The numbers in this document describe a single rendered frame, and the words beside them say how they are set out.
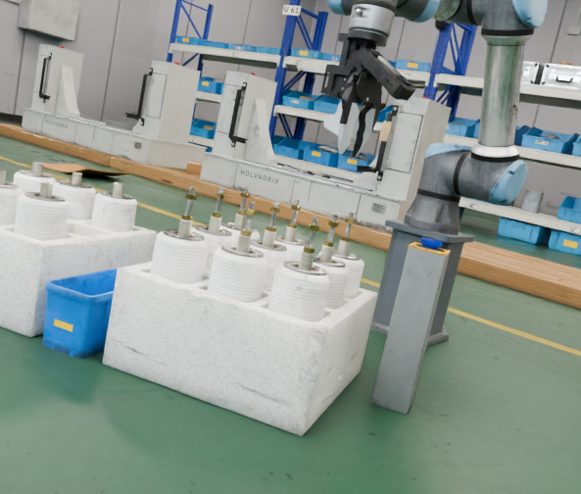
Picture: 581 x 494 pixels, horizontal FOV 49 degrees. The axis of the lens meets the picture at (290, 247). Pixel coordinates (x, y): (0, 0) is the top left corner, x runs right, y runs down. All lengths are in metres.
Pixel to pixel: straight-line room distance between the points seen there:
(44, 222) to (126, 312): 0.26
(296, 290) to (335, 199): 2.55
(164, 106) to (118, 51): 4.32
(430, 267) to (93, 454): 0.65
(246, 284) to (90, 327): 0.30
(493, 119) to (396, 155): 1.88
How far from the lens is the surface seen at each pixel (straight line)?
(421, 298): 1.20
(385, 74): 1.13
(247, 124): 4.19
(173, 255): 1.13
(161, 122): 4.64
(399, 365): 1.24
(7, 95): 8.11
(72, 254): 1.32
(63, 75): 5.78
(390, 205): 3.41
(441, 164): 1.71
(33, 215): 1.31
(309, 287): 1.04
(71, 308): 1.21
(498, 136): 1.64
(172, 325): 1.12
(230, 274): 1.08
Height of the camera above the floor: 0.46
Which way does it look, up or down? 9 degrees down
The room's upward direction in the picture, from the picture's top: 12 degrees clockwise
